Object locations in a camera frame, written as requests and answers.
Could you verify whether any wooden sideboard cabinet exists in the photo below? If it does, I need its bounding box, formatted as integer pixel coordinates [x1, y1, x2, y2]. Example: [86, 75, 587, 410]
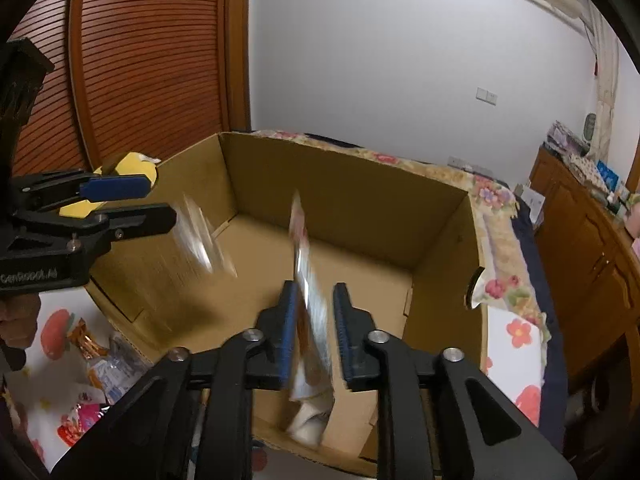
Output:
[528, 145, 640, 392]

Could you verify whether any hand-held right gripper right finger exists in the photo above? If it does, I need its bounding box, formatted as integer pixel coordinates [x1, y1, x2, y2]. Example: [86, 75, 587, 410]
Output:
[332, 282, 577, 480]

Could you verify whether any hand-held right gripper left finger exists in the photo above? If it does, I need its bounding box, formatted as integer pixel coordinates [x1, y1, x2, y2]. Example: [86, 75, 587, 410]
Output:
[50, 280, 301, 480]

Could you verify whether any person's left hand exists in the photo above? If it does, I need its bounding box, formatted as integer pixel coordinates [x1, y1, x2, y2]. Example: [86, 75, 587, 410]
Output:
[0, 294, 42, 371]

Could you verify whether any orange foil candy wrapper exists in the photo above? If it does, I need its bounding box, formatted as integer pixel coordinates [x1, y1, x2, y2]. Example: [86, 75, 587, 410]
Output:
[69, 316, 109, 359]

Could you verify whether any wooden louvered wardrobe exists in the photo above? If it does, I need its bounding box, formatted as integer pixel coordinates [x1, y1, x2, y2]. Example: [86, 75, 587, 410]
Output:
[10, 0, 252, 177]

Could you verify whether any pink snack packet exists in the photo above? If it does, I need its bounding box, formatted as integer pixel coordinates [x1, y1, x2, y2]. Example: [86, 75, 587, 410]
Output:
[56, 399, 112, 447]

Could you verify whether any white paper box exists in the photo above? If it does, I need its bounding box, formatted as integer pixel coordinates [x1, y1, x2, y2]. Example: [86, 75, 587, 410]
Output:
[515, 185, 547, 227]

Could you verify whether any brown cardboard box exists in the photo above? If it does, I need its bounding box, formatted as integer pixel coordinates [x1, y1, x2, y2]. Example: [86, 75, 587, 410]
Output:
[85, 130, 493, 479]

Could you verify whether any cream patterned curtain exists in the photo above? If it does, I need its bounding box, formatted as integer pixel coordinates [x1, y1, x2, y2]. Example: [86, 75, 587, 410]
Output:
[582, 0, 632, 161]

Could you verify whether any strawberry print sheet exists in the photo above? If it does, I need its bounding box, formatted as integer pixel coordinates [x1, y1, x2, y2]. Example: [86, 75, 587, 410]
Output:
[10, 292, 547, 480]

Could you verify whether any blue box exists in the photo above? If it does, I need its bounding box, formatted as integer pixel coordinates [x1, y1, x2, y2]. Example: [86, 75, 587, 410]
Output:
[596, 160, 622, 187]

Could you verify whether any folded purple cloth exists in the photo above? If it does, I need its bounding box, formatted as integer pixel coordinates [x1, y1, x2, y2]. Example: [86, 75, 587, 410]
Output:
[546, 120, 592, 155]

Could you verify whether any orange white snack packet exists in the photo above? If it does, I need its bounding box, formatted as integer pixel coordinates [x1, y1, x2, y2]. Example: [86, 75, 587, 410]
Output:
[286, 190, 335, 448]

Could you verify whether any clear silver snack packet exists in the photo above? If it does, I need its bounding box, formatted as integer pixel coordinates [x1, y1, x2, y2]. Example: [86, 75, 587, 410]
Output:
[172, 192, 238, 277]

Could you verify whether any navy bed sheet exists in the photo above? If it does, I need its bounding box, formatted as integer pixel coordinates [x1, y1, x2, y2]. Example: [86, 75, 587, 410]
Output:
[509, 194, 572, 461]

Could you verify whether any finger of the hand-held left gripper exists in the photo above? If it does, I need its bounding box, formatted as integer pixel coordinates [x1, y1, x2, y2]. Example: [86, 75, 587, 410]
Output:
[19, 203, 179, 257]
[15, 170, 157, 213]

